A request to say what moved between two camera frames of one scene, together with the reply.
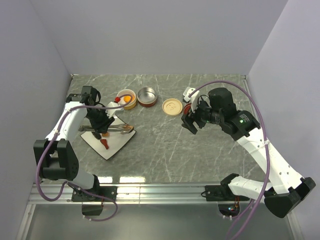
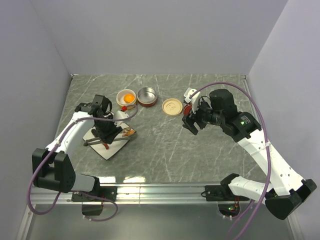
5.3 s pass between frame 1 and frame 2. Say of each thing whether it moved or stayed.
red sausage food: stayed
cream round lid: stayed
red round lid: stayed
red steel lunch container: stayed
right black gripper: stayed
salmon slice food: moved
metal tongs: moved
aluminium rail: stayed
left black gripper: moved
